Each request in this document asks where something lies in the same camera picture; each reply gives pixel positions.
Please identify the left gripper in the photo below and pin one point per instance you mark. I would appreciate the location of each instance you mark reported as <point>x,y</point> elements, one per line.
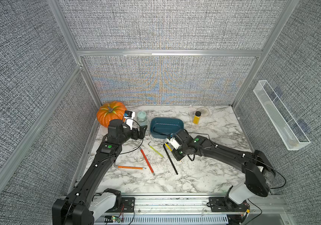
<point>135,136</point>

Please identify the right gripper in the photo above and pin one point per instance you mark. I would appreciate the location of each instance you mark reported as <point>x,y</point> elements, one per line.
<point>176,156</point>

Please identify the lime green hex key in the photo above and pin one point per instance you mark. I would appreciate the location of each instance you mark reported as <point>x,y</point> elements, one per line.
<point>151,147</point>

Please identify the large black hex key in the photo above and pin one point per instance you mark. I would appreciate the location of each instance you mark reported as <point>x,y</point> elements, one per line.
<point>165,147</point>

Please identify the red handled hex key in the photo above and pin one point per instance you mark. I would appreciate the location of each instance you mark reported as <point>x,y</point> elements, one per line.
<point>147,161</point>

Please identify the yellow handled hex key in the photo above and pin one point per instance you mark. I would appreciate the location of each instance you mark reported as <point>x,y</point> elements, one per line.
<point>171,151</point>

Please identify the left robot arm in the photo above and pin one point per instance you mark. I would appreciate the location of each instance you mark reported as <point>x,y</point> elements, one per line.
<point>74,208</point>

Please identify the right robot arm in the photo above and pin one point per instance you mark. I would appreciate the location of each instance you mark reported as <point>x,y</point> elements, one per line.
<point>258,171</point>

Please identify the teal plastic storage box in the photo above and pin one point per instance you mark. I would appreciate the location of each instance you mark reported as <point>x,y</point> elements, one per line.
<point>173,124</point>

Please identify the mint green lidded jar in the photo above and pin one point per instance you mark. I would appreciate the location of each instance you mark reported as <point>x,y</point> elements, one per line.
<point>142,118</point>

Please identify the yellow bottle black cap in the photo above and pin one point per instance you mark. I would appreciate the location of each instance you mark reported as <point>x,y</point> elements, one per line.
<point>197,117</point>

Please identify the orange decorative pumpkin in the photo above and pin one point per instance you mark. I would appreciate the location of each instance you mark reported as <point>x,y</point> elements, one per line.
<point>110,111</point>

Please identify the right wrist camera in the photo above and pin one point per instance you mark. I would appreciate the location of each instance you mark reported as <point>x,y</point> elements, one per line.
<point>173,142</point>

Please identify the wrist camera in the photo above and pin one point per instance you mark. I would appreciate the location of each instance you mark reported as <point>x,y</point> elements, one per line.
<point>173,142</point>
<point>129,118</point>

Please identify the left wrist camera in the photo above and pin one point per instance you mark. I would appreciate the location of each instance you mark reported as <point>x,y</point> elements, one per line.
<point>129,118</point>

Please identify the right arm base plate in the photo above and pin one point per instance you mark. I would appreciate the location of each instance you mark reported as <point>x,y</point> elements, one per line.
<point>224,204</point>

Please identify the aluminium front rail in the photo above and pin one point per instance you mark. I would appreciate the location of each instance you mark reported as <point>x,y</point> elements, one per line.
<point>178,204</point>

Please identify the white slotted cable duct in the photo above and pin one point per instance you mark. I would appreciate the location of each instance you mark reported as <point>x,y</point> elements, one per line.
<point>217,219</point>

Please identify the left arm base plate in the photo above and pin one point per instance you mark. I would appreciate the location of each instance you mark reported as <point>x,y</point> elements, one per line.
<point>126,204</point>

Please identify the clear acrylic wall shelf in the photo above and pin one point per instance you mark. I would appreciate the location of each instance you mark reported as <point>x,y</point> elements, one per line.
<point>289,130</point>

